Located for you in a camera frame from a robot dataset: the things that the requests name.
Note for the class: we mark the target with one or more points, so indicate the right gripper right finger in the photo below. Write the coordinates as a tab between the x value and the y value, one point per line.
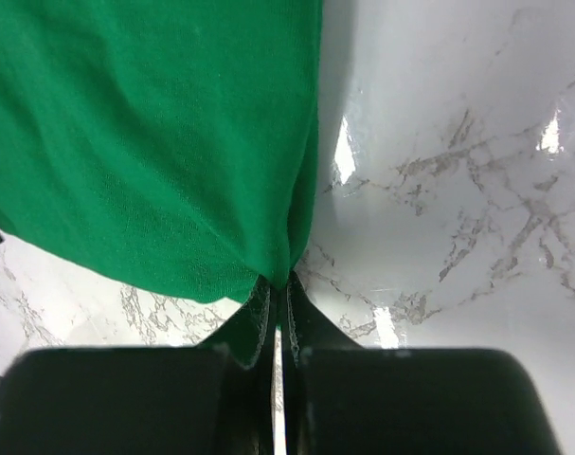
342	398

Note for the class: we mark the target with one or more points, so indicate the green t shirt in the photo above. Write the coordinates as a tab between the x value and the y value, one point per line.
170	145

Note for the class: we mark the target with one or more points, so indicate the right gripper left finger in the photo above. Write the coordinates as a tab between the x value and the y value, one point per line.
210	398

